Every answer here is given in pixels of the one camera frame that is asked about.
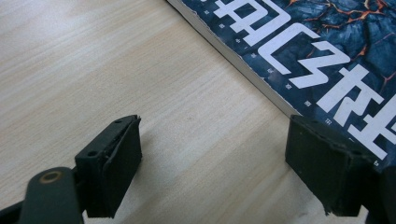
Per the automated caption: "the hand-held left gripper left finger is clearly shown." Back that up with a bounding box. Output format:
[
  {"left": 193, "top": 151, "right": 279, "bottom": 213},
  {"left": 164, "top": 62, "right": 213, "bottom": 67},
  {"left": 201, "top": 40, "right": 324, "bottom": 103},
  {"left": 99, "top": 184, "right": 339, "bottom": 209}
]
[{"left": 74, "top": 115, "right": 143, "bottom": 218}]

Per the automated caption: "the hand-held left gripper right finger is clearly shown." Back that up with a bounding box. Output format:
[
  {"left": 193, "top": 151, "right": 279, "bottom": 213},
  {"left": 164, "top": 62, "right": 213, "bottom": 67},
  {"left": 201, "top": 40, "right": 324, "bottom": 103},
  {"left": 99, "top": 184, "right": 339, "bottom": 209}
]
[{"left": 284, "top": 114, "right": 379, "bottom": 217}]

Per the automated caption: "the dark illustrated magazine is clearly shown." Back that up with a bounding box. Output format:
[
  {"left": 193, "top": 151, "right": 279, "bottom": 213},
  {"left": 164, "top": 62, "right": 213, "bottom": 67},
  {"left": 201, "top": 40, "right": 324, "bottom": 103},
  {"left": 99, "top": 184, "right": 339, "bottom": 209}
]
[{"left": 166, "top": 0, "right": 396, "bottom": 172}]

